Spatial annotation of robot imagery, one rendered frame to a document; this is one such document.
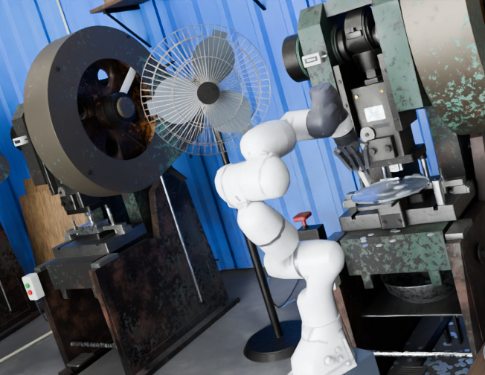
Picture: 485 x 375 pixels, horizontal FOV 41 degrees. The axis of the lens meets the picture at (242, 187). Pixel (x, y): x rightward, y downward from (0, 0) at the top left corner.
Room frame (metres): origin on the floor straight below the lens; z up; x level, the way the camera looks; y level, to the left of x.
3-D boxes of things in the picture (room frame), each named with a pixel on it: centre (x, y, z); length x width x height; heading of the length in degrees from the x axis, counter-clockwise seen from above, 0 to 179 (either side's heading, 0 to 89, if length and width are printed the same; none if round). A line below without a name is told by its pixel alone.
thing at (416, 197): (2.40, -0.59, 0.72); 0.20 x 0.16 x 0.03; 54
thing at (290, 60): (2.56, -0.40, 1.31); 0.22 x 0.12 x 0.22; 144
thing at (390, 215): (2.26, -0.49, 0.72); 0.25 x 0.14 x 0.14; 144
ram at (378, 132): (2.37, -0.57, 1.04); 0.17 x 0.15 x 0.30; 144
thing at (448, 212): (2.40, -0.59, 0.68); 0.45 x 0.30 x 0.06; 54
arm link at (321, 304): (1.79, -0.14, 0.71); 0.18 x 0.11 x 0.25; 53
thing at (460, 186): (2.30, -0.73, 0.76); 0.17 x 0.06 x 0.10; 54
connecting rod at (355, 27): (2.40, -0.59, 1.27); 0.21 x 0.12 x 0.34; 144
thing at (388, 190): (2.30, -0.52, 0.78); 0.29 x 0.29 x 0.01
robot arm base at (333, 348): (1.79, -0.08, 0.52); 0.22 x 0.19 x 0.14; 126
